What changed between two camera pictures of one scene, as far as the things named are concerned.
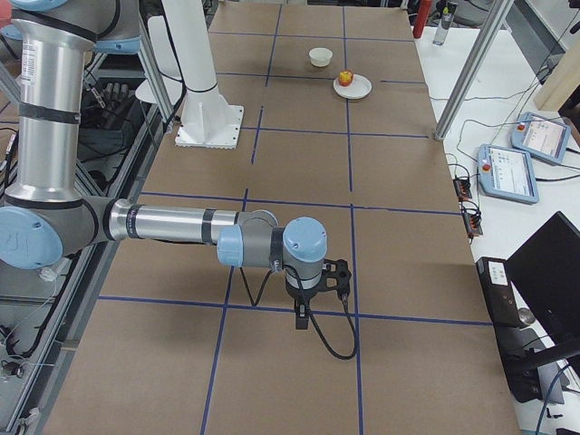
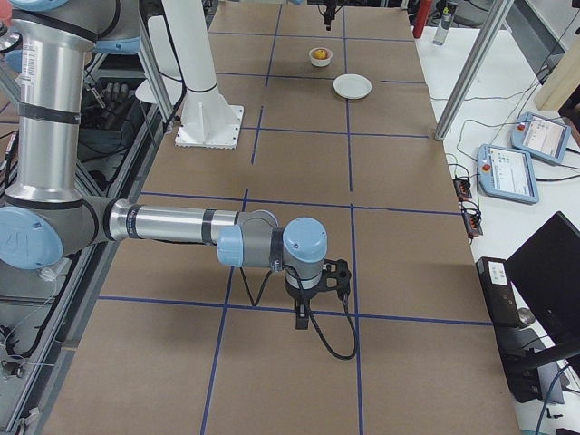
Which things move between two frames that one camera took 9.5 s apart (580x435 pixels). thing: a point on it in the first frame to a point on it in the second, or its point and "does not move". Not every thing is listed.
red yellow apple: [345, 78] to [320, 53]
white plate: [361, 86] does not move
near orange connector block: [472, 219] does not move
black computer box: [507, 318] does not move
